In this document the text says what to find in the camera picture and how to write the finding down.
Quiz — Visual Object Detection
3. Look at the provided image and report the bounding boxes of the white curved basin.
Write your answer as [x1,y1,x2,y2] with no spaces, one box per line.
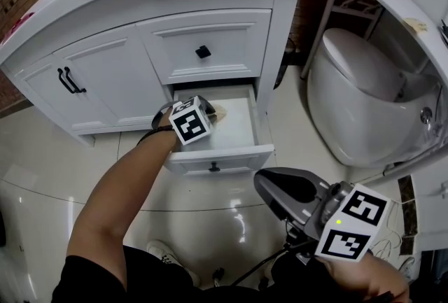
[320,0,448,187]

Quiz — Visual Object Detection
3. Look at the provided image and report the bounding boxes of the white cabinet drawer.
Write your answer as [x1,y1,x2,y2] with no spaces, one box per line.
[164,82,275,176]

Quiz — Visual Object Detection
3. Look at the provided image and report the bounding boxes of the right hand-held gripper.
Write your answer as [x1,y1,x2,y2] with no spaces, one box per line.
[253,167,392,264]

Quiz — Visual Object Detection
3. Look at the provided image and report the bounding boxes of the beige item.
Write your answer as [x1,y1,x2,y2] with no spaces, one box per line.
[209,103,229,121]

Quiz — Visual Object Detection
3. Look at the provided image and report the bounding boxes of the white cabinet door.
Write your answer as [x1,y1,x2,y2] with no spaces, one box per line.
[13,56,110,132]
[52,24,176,128]

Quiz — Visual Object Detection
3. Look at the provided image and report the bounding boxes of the grey metal rack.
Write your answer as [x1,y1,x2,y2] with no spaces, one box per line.
[331,0,386,41]

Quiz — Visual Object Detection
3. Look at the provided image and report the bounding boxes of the black wristband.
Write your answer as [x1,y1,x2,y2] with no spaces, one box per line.
[135,124,176,147]

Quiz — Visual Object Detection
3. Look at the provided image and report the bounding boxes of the white toilet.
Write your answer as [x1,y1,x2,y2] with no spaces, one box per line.
[307,27,442,168]

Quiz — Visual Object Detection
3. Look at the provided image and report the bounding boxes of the person's right forearm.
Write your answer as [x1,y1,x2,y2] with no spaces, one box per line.
[320,248,411,303]

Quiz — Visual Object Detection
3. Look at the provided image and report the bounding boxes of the white cable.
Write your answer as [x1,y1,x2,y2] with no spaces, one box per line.
[367,199,407,262]

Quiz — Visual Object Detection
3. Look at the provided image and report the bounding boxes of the person's left forearm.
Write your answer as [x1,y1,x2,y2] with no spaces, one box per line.
[66,126,179,260]

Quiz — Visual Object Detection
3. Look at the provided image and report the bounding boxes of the white vanity cabinet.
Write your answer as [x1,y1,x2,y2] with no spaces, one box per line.
[0,0,304,148]

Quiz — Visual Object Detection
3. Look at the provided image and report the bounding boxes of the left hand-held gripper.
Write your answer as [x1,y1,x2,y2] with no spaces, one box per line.
[151,94,218,146]

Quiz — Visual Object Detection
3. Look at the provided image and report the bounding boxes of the white drawer front square knob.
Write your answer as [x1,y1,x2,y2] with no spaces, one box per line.
[135,8,273,85]

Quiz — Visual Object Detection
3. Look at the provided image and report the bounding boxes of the black bar door handle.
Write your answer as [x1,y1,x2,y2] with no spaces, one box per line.
[63,65,88,94]
[57,66,77,95]

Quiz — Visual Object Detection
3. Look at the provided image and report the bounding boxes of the grey metal pipe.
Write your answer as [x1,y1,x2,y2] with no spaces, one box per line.
[300,0,342,80]

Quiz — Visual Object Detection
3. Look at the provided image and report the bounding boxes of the pink item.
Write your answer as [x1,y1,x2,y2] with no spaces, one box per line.
[2,12,35,41]

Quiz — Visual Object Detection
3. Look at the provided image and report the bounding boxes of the person's black clothing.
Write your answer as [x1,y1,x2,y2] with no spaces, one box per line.
[51,244,398,303]

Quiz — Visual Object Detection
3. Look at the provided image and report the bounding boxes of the person's white shoe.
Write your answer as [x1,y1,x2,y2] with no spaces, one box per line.
[146,239,202,288]

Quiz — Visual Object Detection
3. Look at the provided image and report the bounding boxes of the black cable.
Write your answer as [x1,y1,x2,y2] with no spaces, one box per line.
[223,241,318,288]

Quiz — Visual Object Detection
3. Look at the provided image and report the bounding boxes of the chrome drain fitting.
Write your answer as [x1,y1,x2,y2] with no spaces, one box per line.
[419,106,434,125]

